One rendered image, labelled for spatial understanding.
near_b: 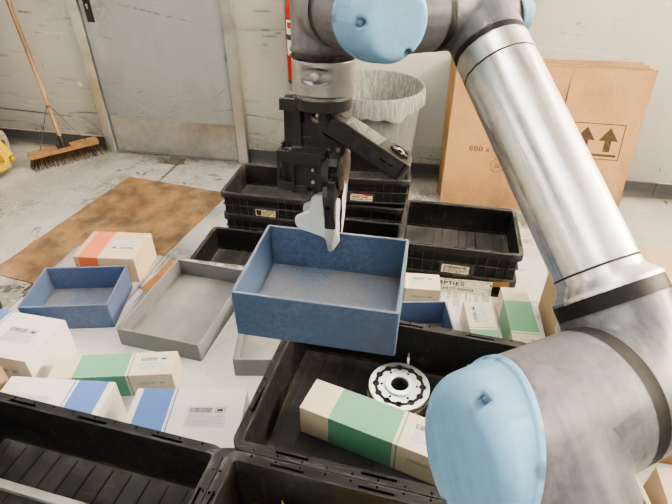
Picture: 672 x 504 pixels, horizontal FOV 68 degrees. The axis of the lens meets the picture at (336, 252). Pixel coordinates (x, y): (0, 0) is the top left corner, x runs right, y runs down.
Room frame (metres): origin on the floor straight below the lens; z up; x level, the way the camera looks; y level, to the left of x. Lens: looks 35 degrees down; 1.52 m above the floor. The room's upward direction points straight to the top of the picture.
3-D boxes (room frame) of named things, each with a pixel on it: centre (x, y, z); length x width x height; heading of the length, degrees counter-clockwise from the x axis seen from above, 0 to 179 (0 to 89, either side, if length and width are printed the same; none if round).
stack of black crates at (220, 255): (1.63, 0.36, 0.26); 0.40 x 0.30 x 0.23; 79
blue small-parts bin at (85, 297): (0.93, 0.62, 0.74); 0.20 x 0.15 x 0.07; 93
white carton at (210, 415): (0.54, 0.26, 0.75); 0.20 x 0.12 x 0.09; 90
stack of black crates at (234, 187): (2.02, 0.28, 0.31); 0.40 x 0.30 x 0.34; 79
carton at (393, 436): (0.46, -0.07, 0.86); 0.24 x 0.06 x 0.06; 66
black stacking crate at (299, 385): (0.49, -0.09, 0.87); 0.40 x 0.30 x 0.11; 75
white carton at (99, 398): (0.57, 0.51, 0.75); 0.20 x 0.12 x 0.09; 86
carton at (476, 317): (0.76, -0.32, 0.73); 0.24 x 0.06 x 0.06; 177
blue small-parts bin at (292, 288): (0.51, 0.01, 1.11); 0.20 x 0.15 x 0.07; 79
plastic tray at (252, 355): (0.85, 0.11, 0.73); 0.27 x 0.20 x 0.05; 0
